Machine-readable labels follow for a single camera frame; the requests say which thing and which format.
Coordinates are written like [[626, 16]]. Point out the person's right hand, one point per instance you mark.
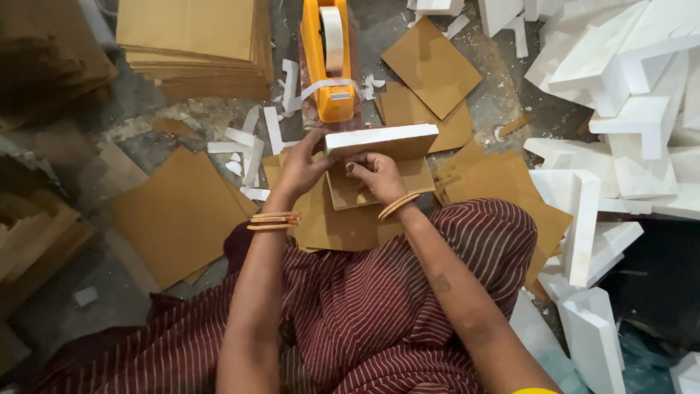
[[383, 180]]

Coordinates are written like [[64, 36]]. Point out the person's left hand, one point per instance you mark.
[[298, 172]]

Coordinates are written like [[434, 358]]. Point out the white foam block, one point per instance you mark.
[[383, 145]]

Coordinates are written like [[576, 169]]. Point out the gold bangles on right wrist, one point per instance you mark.
[[398, 206]]

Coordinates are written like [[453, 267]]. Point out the gold bangles on wrist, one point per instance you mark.
[[273, 220], [398, 206]]

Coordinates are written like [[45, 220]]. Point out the gold bangles on left wrist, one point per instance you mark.
[[273, 220]]

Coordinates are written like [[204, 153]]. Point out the scattered white foam scraps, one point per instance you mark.
[[249, 145]]

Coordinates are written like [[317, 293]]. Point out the pile of brown paper sheets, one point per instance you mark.
[[503, 186], [339, 230]]

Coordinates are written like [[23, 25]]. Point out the square brown paper sheet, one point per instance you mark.
[[404, 109], [432, 68]]

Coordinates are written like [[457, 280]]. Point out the yellow tape dispenser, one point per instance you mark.
[[328, 93]]

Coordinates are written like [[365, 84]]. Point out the maroon striped garment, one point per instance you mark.
[[350, 306]]

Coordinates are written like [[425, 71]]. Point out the small brown paper scrap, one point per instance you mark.
[[175, 127]]

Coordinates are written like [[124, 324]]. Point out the large brown paper sheet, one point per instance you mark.
[[175, 219]]

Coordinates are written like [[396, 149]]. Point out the white tape roll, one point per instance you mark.
[[332, 38]]

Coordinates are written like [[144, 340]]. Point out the stack of brown paper sheets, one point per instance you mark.
[[191, 38]]

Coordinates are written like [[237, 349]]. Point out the heap of white foam pieces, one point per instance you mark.
[[618, 109]]

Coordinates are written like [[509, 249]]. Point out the yellow sleeve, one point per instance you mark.
[[533, 391]]

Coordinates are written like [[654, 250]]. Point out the heap of folded brown cartons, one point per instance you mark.
[[33, 246]]

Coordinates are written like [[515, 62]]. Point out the heap of brown cardboard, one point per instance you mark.
[[44, 54]]

